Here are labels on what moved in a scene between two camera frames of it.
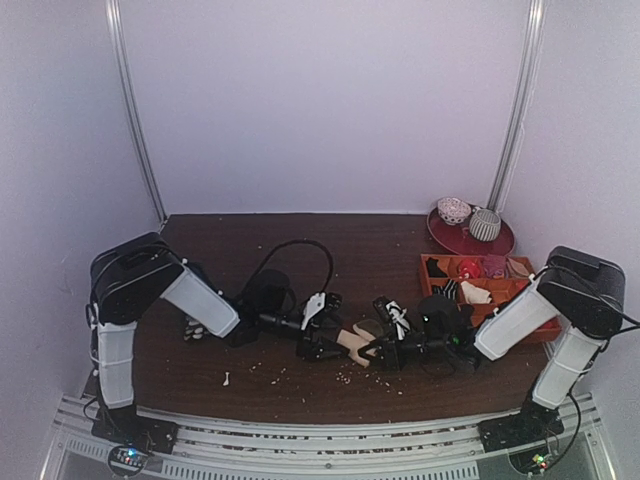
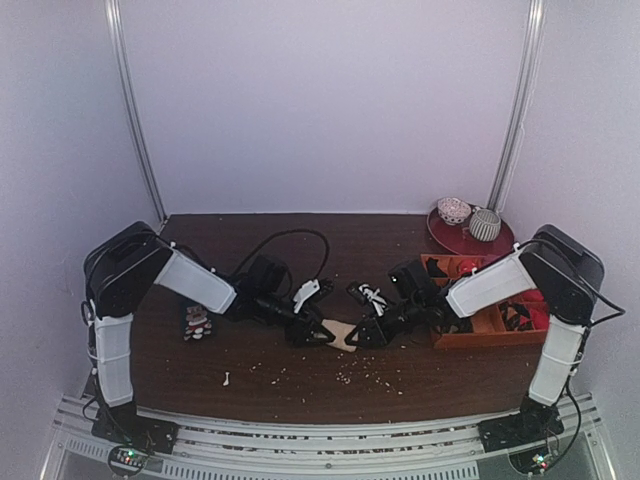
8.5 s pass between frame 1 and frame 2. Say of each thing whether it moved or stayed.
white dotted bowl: stayed
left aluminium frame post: stayed
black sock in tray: stayed
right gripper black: moved
